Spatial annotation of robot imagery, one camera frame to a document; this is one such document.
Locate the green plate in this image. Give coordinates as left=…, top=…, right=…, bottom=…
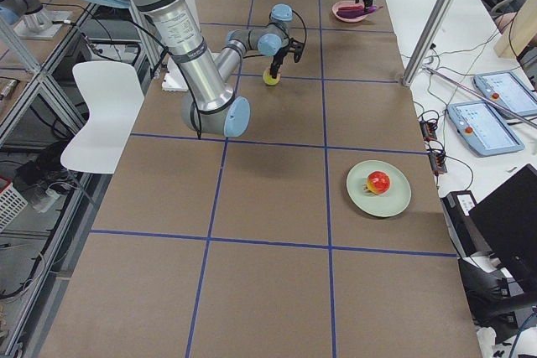
left=347, top=160, right=411, bottom=217

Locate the yellow pink peach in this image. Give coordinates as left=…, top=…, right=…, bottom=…
left=263, top=69, right=281, bottom=86

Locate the purple eggplant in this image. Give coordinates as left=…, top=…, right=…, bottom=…
left=336, top=4, right=383, bottom=18

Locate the black monitor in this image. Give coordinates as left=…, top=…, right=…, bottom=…
left=470, top=163, right=536, bottom=292

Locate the pink plate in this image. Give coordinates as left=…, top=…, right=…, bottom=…
left=331, top=1, right=368, bottom=23

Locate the aluminium frame post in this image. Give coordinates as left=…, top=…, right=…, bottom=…
left=401, top=0, right=454, bottom=87

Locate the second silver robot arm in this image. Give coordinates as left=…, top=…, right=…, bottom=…
left=1, top=0, right=43, bottom=25

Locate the blue teach pendant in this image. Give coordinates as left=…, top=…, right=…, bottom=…
left=446, top=101, right=525, bottom=157
left=473, top=70, right=536, bottom=117

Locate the far blue teach pendant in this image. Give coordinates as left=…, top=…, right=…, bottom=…
left=473, top=70, right=536, bottom=117

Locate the white chair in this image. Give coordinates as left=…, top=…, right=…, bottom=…
left=60, top=60, right=144, bottom=174

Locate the near blue teach pendant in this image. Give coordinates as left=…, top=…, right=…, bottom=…
left=446, top=101, right=525, bottom=157

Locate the black computer tower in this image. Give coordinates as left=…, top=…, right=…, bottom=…
left=441, top=190, right=498, bottom=259

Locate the white plastic basket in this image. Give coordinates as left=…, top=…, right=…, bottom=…
left=0, top=177, right=28, bottom=231

